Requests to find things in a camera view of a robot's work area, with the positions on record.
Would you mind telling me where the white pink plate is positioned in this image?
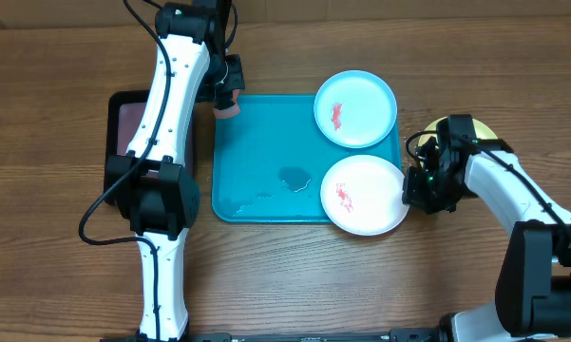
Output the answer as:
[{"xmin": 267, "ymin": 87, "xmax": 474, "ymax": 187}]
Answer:
[{"xmin": 320, "ymin": 155, "xmax": 409, "ymax": 237}]

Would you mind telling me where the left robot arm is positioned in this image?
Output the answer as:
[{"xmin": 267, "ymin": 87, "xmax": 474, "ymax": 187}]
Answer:
[{"xmin": 105, "ymin": 1, "xmax": 244, "ymax": 341}]

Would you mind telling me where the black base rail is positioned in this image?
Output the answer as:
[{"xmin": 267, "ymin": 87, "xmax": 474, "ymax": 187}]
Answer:
[{"xmin": 99, "ymin": 327, "xmax": 452, "ymax": 342}]

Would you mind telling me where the yellow-green plate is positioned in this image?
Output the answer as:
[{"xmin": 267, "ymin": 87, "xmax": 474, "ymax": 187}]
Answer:
[{"xmin": 417, "ymin": 117, "xmax": 498, "ymax": 147}]

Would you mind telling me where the teal plastic serving tray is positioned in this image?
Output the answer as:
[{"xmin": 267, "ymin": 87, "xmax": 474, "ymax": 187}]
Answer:
[{"xmin": 211, "ymin": 94, "xmax": 404, "ymax": 224}]

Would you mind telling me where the light blue plate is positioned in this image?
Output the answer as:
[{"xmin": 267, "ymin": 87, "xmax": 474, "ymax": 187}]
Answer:
[{"xmin": 314, "ymin": 70, "xmax": 397, "ymax": 148}]

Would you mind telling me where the black rectangular tray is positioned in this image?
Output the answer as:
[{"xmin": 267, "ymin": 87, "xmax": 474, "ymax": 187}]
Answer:
[{"xmin": 105, "ymin": 90, "xmax": 194, "ymax": 178}]

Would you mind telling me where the green and red sponge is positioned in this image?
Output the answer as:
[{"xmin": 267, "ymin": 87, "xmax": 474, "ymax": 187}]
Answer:
[{"xmin": 213, "ymin": 89, "xmax": 240, "ymax": 120}]

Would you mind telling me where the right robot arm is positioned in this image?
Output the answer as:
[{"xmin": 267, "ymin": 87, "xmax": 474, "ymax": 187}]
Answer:
[{"xmin": 403, "ymin": 131, "xmax": 571, "ymax": 341}]

